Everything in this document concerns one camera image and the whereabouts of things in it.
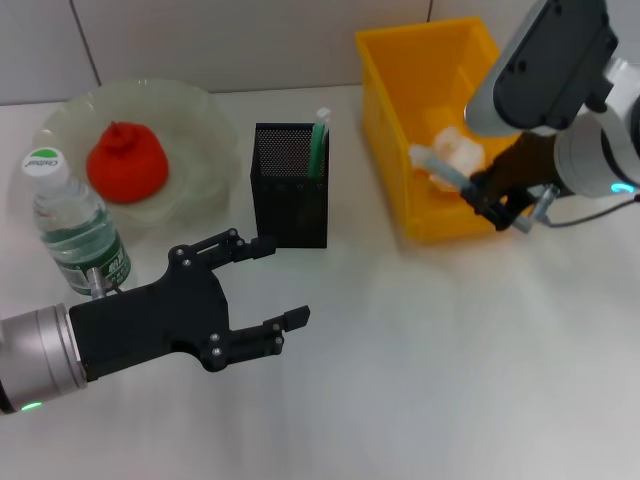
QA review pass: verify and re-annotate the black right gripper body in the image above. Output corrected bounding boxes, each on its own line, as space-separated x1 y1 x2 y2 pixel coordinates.
472 132 562 212

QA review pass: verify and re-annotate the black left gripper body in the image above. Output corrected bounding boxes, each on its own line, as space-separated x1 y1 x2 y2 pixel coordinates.
68 244 232 385

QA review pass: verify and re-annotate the white paper ball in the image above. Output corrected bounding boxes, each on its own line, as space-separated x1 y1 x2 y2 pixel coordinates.
429 127 485 194

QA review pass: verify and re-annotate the grey marker pen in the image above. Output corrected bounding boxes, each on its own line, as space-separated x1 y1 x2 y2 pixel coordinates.
408 144 535 233

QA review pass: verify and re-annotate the clear bottle with green label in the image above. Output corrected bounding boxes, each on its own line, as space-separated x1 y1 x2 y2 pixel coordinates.
20 146 132 296

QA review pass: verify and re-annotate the green utility knife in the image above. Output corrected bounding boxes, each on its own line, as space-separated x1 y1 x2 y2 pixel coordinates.
305 106 332 179

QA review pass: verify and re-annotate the black mesh pen holder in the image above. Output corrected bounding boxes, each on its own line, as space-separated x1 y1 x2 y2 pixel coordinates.
248 122 330 250

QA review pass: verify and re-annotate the pale green glass fruit plate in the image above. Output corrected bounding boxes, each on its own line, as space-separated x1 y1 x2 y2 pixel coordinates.
32 78 240 241

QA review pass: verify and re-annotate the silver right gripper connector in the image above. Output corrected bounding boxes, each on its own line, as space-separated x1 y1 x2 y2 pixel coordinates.
532 184 560 224

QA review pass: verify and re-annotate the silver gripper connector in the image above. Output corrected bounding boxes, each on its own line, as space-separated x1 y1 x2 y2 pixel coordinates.
532 184 560 224
85 268 106 299

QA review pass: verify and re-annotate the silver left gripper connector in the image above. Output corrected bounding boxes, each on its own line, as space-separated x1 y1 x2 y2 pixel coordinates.
85 268 106 299

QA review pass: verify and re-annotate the yellow plastic bin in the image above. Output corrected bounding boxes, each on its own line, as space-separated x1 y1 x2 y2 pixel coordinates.
354 15 506 244

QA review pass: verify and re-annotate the grey right arm cable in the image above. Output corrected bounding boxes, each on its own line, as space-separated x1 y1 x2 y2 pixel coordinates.
544 194 640 227

